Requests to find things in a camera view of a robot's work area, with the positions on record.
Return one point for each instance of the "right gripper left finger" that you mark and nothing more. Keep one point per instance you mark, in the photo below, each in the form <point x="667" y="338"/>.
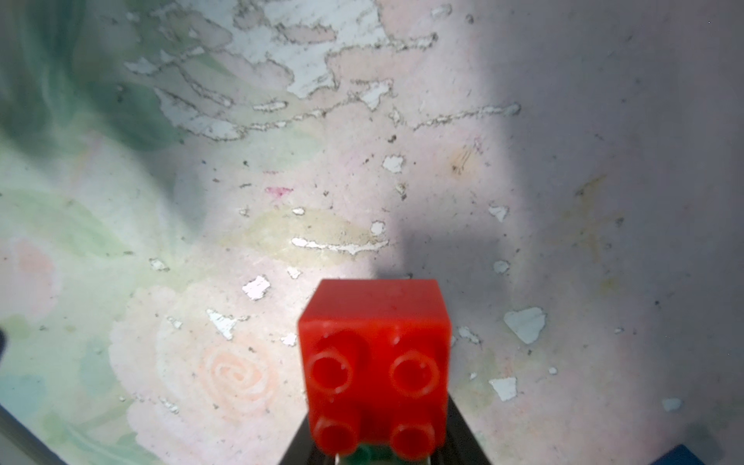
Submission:
<point x="304" y="451"/>

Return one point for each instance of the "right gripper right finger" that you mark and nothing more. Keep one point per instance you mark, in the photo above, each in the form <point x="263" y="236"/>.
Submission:
<point x="461" y="446"/>

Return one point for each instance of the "green lego brick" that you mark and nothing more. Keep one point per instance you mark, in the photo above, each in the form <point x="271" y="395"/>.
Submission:
<point x="376" y="455"/>

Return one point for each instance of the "red lego brick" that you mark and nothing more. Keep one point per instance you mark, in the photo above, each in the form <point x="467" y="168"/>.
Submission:
<point x="375" y="358"/>

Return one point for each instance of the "blue lego brick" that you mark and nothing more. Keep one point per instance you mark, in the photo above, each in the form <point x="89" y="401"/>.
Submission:
<point x="679" y="455"/>

